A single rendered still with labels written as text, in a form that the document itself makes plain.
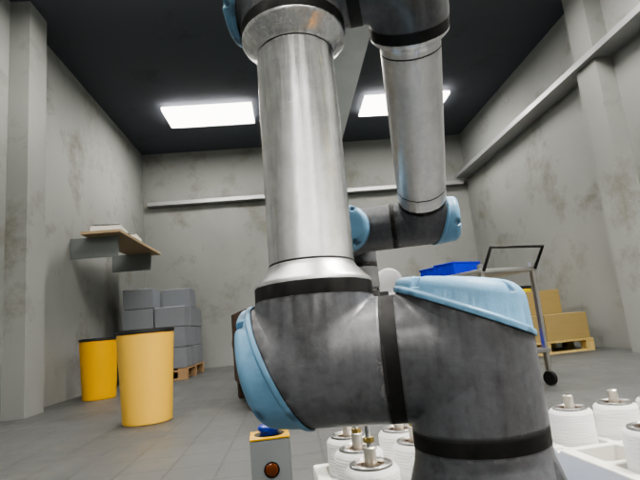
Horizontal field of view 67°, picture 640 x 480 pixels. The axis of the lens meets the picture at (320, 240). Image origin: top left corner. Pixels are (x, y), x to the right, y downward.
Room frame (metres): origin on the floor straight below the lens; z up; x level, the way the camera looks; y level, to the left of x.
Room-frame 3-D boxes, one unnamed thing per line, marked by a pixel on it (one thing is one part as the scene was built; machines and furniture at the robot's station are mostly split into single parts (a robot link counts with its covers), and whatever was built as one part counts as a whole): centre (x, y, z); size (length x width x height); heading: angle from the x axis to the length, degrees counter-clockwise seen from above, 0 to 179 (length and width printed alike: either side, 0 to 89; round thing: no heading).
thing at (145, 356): (3.17, 1.19, 0.29); 0.37 x 0.36 x 0.58; 4
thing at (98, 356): (4.77, 2.26, 0.29); 0.37 x 0.36 x 0.57; 4
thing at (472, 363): (0.45, -0.12, 0.47); 0.13 x 0.12 x 0.14; 80
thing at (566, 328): (5.27, -2.10, 0.33); 1.10 x 0.80 x 0.65; 94
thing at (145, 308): (6.56, 2.19, 0.58); 1.15 x 0.77 x 1.15; 4
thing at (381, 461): (0.89, -0.05, 0.25); 0.08 x 0.08 x 0.01
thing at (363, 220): (0.80, -0.07, 0.65); 0.11 x 0.11 x 0.08; 80
